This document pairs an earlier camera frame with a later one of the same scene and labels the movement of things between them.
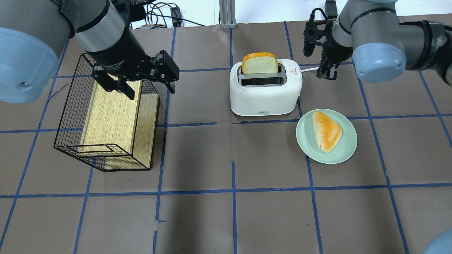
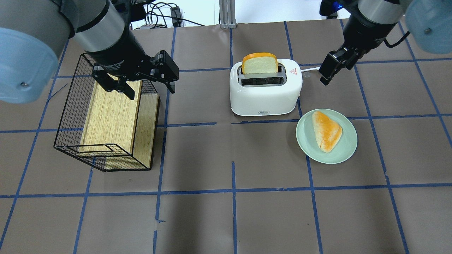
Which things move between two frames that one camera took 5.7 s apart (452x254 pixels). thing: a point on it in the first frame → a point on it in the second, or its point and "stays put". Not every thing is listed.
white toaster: x=267 y=94 stays put
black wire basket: x=106 y=130 stays put
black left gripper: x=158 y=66 stays put
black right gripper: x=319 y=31 → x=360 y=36
